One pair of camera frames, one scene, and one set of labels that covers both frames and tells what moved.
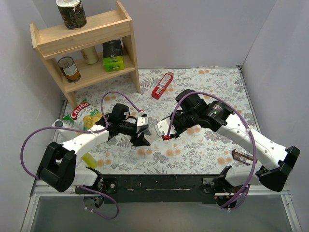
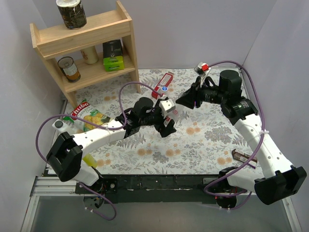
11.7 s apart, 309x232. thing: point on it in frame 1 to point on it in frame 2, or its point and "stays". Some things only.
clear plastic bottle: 150,131 to 164,91
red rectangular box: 161,85 stays
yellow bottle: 91,161 stays
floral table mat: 201,150 stays
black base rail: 121,188 stays
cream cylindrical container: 90,55 stays
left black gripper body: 134,132 to 160,119
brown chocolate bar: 239,155 stays
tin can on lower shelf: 69,69 stays
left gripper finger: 140,141 to 164,131
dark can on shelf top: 73,13 stays
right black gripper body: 175,124 to 196,94
